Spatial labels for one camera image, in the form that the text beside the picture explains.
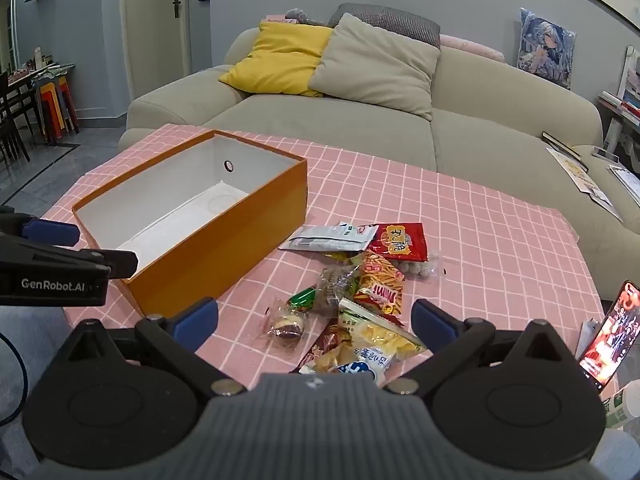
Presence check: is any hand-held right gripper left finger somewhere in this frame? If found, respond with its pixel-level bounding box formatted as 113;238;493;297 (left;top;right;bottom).
50;297;248;397

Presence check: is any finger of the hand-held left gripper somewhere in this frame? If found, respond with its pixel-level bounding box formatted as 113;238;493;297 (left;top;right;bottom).
0;234;140;280
0;206;81;248

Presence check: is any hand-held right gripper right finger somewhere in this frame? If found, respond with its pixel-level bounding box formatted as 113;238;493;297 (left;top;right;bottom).
387;298;583;396

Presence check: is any yellow chips packet blue label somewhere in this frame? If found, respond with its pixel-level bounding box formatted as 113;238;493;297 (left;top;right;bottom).
300;298;429;387

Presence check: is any orange stick snack packet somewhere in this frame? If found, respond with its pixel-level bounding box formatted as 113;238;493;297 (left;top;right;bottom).
350;251;406;317

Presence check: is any orange cardboard box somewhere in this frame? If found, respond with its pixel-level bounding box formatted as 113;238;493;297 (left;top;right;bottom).
71;129;308;319

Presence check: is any chocolate pastry clear wrapper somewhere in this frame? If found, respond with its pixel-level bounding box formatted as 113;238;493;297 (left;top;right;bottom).
260;305;307;351

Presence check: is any red packet with snack balls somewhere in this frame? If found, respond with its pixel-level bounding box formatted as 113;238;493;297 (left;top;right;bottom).
367;222;445;283

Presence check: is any clear bag of greens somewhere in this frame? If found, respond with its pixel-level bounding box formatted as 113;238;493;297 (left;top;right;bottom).
314;262;362;317

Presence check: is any green candy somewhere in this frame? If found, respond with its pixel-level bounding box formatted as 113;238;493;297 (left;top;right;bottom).
285;285;319;314

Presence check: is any dark red wafer bar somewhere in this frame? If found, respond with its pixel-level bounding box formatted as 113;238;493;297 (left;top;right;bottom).
290;320;347;375

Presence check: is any white grey snack packet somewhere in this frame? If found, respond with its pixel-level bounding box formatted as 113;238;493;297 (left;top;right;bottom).
278;221;379;254

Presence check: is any black dining chair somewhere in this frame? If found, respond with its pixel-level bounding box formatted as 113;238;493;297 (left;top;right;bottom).
0;71;43;162

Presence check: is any stack of colourful stools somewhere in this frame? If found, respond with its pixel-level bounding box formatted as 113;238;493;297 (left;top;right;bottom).
39;76;80;142

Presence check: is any white phone stand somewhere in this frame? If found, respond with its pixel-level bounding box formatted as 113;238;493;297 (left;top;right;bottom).
575;317;607;361

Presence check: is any smartphone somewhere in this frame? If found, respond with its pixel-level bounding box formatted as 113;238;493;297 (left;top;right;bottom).
577;280;640;391

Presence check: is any white bottle green label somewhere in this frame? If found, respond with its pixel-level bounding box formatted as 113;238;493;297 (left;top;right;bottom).
600;379;640;431

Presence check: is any open magazine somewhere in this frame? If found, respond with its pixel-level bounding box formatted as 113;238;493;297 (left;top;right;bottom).
545;147;624;224

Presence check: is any beige sofa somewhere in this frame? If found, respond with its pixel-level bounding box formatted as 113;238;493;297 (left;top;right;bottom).
117;26;640;257

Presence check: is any white door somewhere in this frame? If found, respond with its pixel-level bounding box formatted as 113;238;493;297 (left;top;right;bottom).
125;0;193;106

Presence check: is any dark book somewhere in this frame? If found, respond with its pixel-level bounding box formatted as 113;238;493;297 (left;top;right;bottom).
541;131;590;161

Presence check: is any white paper sheet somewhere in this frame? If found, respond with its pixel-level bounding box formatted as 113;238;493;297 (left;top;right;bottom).
607;164;640;192

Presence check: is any yellow pillow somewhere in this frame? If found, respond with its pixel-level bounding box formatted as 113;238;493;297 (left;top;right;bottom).
218;21;334;99

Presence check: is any beige pillow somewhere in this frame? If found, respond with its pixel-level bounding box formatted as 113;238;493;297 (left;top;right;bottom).
308;12;442;122

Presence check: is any pink blanket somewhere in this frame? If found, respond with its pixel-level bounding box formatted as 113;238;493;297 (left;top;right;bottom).
440;34;505;63

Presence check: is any white book rack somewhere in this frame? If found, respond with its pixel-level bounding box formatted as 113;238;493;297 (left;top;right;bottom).
597;45;640;161

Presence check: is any anime print pillow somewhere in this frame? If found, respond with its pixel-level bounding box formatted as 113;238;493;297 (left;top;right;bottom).
517;7;577;91

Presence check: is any grey checked pillow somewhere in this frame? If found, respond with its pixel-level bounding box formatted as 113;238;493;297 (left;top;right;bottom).
327;3;442;50

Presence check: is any grey plush toy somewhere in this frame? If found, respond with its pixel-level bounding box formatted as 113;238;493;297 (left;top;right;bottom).
285;7;328;26

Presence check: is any black cable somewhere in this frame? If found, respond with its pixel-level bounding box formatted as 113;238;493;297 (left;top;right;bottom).
0;332;29;426

